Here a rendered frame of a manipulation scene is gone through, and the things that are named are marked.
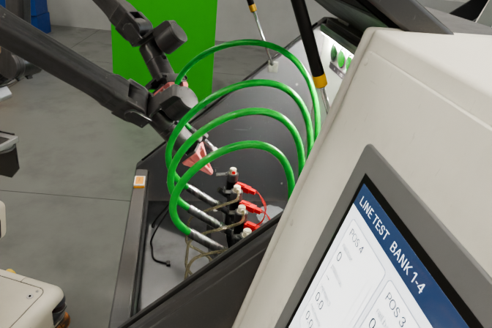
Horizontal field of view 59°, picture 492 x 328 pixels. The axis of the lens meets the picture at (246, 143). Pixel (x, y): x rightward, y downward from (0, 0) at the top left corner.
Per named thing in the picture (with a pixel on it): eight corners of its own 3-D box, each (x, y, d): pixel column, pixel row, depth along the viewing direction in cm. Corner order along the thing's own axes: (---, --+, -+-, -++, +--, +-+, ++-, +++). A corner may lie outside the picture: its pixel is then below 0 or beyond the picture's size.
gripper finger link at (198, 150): (217, 175, 101) (189, 146, 98) (195, 190, 103) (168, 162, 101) (221, 162, 107) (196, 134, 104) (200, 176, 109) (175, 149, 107)
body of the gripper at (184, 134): (202, 143, 98) (180, 118, 96) (170, 167, 101) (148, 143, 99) (208, 132, 104) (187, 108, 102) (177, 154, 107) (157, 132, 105)
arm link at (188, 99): (124, 88, 98) (120, 117, 93) (156, 61, 92) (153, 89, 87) (166, 112, 105) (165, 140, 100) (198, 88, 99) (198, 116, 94)
